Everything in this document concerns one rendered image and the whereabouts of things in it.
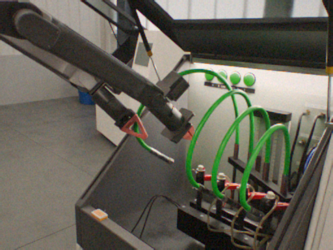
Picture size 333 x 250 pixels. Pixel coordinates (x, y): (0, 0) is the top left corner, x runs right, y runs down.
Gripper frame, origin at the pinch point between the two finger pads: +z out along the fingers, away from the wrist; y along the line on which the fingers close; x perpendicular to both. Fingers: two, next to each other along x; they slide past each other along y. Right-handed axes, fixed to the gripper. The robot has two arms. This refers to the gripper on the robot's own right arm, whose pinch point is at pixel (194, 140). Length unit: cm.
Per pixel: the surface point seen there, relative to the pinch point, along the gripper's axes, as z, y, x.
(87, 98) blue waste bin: 171, 11, 601
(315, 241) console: 20.8, -3.1, -35.2
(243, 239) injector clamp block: 20.9, -13.5, -18.5
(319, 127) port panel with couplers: 24.3, 28.2, -14.2
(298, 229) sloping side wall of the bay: 13.8, -3.7, -34.1
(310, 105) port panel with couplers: 19.0, 32.2, -10.8
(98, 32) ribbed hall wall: 128, 154, 730
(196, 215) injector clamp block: 17.4, -17.1, -2.1
